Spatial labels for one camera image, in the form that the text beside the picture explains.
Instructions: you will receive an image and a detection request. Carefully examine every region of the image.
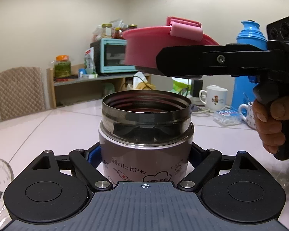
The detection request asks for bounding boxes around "wooden shelf rack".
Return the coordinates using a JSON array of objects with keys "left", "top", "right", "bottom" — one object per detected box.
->
[{"left": 46, "top": 64, "right": 152, "bottom": 109}]

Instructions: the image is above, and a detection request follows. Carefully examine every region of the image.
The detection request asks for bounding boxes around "white cartoon mug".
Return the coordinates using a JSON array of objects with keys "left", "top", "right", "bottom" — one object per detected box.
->
[{"left": 199, "top": 85, "right": 228, "bottom": 111}]

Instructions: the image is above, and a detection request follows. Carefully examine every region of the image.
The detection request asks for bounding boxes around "teal toaster oven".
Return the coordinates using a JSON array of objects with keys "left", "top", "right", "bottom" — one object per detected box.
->
[{"left": 90, "top": 38, "right": 137, "bottom": 76}]

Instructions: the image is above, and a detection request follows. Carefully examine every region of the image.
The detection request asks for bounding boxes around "pale contents glass jar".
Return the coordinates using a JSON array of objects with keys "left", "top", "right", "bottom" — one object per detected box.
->
[{"left": 101, "top": 23, "right": 113, "bottom": 38}]

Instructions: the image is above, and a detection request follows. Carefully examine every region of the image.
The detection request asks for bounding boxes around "black power bank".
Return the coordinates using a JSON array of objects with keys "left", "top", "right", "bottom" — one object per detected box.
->
[{"left": 191, "top": 79, "right": 203, "bottom": 98}]

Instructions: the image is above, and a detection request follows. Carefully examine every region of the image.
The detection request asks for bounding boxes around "pink Hello Kitty bottle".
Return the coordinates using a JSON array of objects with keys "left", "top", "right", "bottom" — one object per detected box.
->
[{"left": 98, "top": 90, "right": 194, "bottom": 184}]

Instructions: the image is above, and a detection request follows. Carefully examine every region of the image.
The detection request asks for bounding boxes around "pink bottle lid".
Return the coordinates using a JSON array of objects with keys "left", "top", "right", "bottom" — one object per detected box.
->
[{"left": 123, "top": 17, "right": 218, "bottom": 74}]

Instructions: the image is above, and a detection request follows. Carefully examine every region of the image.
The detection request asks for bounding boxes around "green tissue pack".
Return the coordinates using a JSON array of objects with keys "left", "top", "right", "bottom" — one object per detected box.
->
[{"left": 171, "top": 77, "right": 193, "bottom": 96}]

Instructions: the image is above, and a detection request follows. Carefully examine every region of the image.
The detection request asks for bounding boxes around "green pickle jar orange lid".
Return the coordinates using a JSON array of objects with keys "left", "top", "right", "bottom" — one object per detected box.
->
[{"left": 54, "top": 55, "right": 71, "bottom": 78}]

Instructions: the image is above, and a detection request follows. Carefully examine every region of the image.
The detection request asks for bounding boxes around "yellow tissue box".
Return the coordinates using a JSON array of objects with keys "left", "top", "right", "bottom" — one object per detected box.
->
[{"left": 124, "top": 71, "right": 156, "bottom": 90}]

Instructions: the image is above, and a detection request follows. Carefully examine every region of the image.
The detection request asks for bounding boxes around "small blue patterned mug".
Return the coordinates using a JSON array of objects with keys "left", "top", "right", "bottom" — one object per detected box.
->
[{"left": 238, "top": 102, "right": 256, "bottom": 129}]

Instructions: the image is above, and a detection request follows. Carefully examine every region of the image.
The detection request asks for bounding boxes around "quilted beige chair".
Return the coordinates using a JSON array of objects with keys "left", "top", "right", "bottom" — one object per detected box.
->
[{"left": 0, "top": 67, "right": 45, "bottom": 121}]

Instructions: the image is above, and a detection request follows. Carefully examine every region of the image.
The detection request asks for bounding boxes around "red chili jar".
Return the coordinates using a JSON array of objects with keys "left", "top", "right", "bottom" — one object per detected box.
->
[
  {"left": 113, "top": 27, "right": 125, "bottom": 39},
  {"left": 128, "top": 24, "right": 138, "bottom": 29}
]

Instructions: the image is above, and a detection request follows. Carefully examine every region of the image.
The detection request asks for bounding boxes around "blue thermos flask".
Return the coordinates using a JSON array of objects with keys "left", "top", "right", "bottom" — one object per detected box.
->
[{"left": 230, "top": 20, "right": 268, "bottom": 113}]

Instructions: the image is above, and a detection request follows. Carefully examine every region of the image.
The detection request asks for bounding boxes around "cotton swab box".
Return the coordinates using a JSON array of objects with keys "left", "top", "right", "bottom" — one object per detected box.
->
[{"left": 213, "top": 110, "right": 241, "bottom": 127}]

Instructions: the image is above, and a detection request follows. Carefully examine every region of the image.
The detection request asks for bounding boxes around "person's right hand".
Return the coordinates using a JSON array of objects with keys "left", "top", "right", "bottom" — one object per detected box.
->
[{"left": 253, "top": 97, "right": 289, "bottom": 154}]

